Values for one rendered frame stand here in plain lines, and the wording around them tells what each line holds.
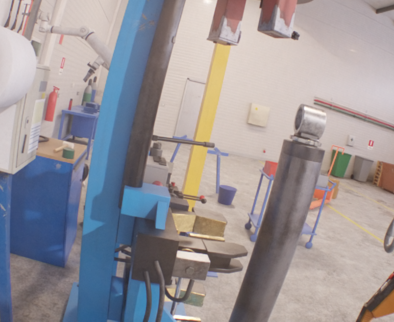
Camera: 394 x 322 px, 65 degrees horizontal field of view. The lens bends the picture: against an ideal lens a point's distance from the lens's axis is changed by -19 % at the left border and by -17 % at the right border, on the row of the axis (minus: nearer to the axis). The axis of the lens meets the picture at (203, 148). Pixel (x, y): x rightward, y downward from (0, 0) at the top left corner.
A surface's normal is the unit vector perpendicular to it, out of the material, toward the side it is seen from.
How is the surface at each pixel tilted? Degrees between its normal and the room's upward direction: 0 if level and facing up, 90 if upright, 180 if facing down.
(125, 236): 90
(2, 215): 90
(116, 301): 90
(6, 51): 90
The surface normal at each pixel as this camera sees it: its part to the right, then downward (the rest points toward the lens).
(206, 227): -0.09, 0.11
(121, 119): 0.17, 0.16
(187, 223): 0.41, 0.21
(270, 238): -0.58, -0.03
